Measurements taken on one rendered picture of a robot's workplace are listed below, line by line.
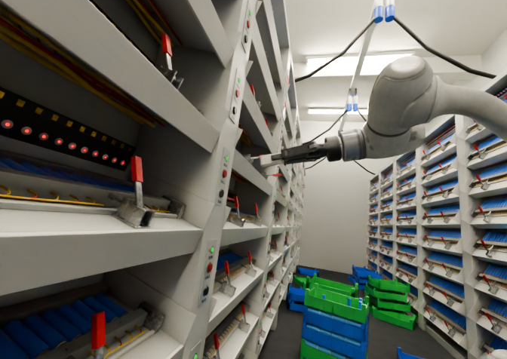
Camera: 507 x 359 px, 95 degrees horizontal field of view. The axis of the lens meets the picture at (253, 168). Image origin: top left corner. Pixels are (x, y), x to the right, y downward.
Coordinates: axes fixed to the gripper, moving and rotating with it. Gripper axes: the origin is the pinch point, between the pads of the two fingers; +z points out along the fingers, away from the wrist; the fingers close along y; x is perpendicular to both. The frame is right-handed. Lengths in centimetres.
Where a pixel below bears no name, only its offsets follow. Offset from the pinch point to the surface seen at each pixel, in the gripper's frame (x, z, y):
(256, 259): -33, 19, 42
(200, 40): 20.0, 8.0, -30.7
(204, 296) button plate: -32.0, 14.0, -22.9
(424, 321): -110, -87, 183
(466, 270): -59, -99, 118
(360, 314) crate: -65, -24, 65
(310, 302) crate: -60, -1, 72
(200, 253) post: -23.8, 12.1, -27.4
